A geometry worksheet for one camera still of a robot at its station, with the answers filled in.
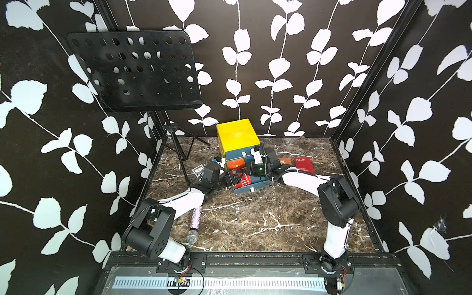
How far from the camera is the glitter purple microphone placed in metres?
0.80

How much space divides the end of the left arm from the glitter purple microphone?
0.66ft

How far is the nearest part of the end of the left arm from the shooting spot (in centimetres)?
70
